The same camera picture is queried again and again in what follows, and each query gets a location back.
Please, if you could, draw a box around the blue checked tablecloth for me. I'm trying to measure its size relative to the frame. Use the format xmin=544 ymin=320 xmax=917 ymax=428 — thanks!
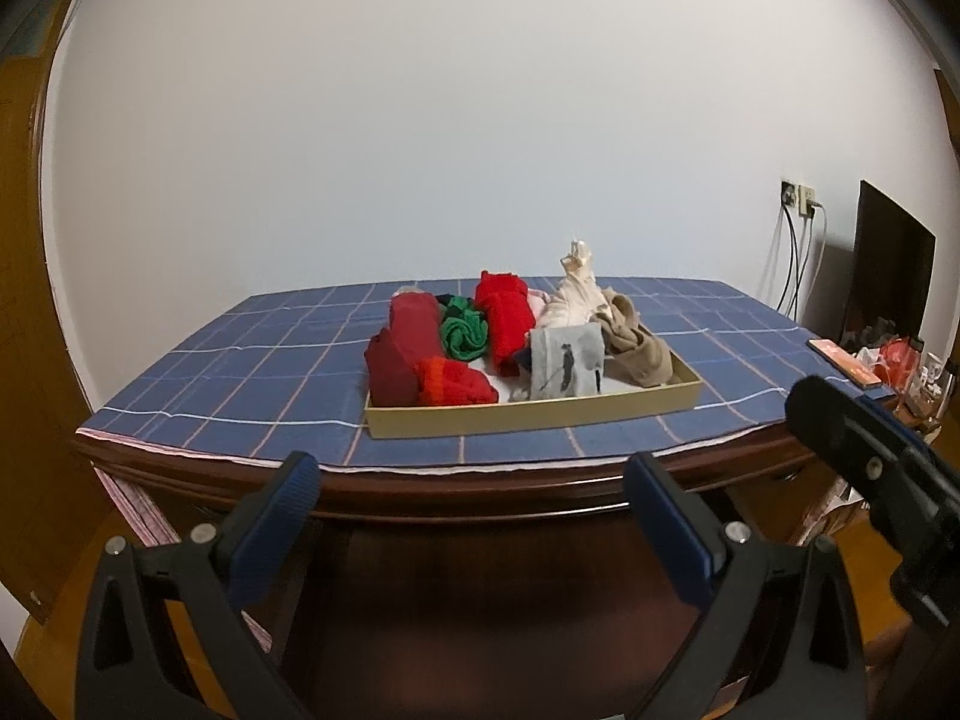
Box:
xmin=75 ymin=279 xmax=901 ymax=475

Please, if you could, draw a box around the orange-red underwear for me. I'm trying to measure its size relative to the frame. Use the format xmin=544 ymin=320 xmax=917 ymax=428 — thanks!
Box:
xmin=415 ymin=356 xmax=500 ymax=406

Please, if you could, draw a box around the pink striped cloth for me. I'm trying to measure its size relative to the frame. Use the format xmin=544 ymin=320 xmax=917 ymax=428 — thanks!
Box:
xmin=96 ymin=465 xmax=275 ymax=653

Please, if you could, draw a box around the maroon underwear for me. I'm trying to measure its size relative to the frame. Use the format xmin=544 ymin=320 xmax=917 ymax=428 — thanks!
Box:
xmin=365 ymin=326 xmax=425 ymax=404

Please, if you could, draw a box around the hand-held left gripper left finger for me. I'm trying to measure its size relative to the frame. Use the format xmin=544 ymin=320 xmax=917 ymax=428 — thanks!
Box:
xmin=75 ymin=451 xmax=323 ymax=720

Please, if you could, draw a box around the white power cable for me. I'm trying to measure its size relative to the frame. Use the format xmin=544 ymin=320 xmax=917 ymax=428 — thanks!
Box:
xmin=806 ymin=202 xmax=830 ymax=301

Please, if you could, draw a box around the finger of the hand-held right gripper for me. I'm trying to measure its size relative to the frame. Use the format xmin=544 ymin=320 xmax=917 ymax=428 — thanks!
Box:
xmin=785 ymin=375 xmax=960 ymax=563

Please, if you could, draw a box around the grey printed underwear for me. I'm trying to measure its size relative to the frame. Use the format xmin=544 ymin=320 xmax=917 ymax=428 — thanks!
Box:
xmin=529 ymin=324 xmax=607 ymax=398

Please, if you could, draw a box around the brown wooden door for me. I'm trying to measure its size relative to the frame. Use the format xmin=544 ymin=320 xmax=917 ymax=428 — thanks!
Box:
xmin=0 ymin=0 xmax=98 ymax=623

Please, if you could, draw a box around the dark wooden drawer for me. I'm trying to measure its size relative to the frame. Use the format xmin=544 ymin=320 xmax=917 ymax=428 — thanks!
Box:
xmin=292 ymin=514 xmax=732 ymax=720

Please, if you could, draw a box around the dark wooden dresser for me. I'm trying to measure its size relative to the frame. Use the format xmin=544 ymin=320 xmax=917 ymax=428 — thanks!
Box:
xmin=71 ymin=427 xmax=901 ymax=720

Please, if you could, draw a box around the beige underwear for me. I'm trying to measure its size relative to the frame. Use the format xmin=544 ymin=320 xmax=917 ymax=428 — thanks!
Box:
xmin=604 ymin=330 xmax=674 ymax=389
xmin=596 ymin=294 xmax=644 ymax=346

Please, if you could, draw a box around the pink patterned bundle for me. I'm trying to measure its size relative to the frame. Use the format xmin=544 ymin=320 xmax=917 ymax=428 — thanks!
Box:
xmin=799 ymin=465 xmax=863 ymax=548

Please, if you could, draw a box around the black power cable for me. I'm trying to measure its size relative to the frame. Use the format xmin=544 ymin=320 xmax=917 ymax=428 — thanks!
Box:
xmin=772 ymin=202 xmax=815 ymax=316

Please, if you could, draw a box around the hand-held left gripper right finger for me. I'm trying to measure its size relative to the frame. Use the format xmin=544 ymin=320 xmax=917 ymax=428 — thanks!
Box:
xmin=622 ymin=452 xmax=871 ymax=720

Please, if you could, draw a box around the white underwear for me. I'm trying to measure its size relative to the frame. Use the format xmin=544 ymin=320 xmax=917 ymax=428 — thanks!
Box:
xmin=538 ymin=238 xmax=610 ymax=331

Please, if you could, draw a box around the green and black underwear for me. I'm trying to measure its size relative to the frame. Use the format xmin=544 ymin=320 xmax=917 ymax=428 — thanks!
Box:
xmin=437 ymin=292 xmax=492 ymax=362

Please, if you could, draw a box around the red-edged smartphone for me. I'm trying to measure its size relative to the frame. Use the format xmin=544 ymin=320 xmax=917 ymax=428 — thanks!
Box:
xmin=808 ymin=337 xmax=882 ymax=391

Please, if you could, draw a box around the black monitor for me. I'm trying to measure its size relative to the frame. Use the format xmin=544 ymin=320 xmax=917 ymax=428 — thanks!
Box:
xmin=841 ymin=180 xmax=937 ymax=353

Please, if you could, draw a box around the clear glass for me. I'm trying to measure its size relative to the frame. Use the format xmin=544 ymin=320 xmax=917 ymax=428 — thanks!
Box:
xmin=919 ymin=352 xmax=950 ymax=413

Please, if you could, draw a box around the tan cardboard tray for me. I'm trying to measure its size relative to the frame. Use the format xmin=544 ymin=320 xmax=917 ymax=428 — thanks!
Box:
xmin=362 ymin=292 xmax=704 ymax=440

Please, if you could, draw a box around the bright red underwear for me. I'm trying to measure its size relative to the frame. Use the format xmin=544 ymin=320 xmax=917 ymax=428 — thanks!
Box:
xmin=474 ymin=270 xmax=535 ymax=376

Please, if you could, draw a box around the pale pink underwear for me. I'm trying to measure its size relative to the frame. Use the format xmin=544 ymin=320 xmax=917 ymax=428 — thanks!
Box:
xmin=525 ymin=289 xmax=560 ymax=331

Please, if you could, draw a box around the brown wooden frame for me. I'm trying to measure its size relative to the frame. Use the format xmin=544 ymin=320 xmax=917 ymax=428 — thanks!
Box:
xmin=934 ymin=67 xmax=960 ymax=166

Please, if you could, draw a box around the red packet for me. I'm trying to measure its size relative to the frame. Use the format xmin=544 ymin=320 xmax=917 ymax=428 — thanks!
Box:
xmin=874 ymin=337 xmax=927 ymax=391

